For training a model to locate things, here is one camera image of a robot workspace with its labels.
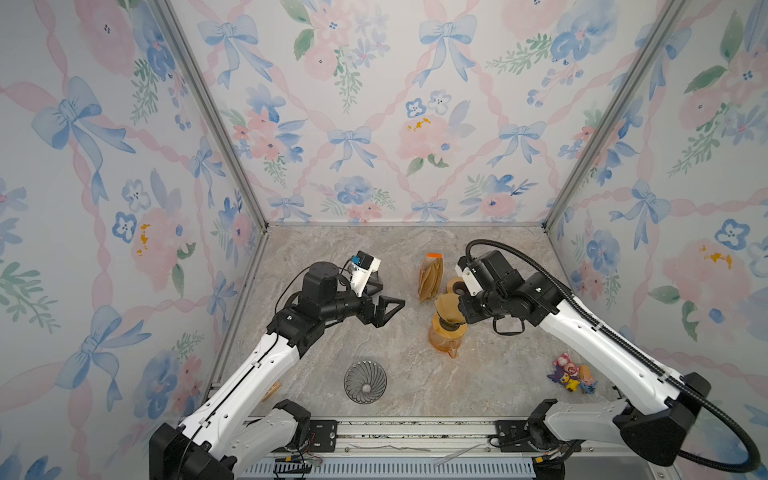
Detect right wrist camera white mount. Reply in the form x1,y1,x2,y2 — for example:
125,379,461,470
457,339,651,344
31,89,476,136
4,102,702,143
455,265,483,296

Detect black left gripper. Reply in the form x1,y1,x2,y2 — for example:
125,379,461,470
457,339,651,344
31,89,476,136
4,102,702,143
320,281,404,328

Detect black corrugated cable conduit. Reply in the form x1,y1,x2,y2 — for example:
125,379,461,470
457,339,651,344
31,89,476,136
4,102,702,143
464,239,762,474

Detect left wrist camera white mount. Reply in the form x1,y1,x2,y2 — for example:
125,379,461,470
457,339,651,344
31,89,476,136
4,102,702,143
350,250,382,297

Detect aluminium mounting rail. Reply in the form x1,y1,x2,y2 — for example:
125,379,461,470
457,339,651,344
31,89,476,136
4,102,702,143
240,417,593,479

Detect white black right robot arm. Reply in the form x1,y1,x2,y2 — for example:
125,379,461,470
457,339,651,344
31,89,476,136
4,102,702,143
456,250,711,466

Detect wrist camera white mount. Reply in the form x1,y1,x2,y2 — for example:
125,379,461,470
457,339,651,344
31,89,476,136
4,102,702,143
350,250,382,297
455,265,483,296

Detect colourful small toy figures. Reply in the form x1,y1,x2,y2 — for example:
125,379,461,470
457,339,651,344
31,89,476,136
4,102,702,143
547,353,598,395

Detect small wooden toy block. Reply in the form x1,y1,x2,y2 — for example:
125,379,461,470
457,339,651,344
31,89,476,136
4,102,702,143
262,381,281,402

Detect wooden ring holder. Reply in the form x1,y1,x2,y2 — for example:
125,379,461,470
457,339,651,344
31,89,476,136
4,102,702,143
446,277,467,296
431,315,468,339

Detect grey glass dripper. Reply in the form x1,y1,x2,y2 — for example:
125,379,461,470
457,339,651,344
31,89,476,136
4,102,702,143
344,360,388,405

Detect orange glass carafe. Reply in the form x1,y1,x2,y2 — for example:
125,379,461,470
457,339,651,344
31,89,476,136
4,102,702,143
428,325,467,358

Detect brown paper coffee filter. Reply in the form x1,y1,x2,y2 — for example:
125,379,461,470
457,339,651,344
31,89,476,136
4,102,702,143
435,292,466,329

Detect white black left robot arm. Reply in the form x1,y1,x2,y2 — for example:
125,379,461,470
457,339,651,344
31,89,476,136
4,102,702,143
149,251,405,479

